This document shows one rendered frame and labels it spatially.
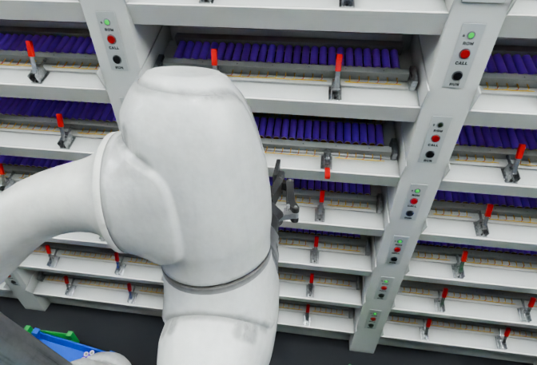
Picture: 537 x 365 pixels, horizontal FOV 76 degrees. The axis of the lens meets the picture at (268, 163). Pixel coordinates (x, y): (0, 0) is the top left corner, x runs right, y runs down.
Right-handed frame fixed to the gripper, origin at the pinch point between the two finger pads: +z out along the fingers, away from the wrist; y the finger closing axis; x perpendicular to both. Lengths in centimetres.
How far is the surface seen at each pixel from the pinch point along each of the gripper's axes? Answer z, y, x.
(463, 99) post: 16.2, 37.8, 12.1
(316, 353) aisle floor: 36, 17, -96
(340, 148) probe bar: 24.1, 15.6, -3.8
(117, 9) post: 13.0, -32.1, 26.9
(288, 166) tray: 21.2, 3.0, -8.3
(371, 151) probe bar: 24.2, 23.0, -3.8
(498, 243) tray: 25, 60, -28
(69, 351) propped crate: 21, -76, -92
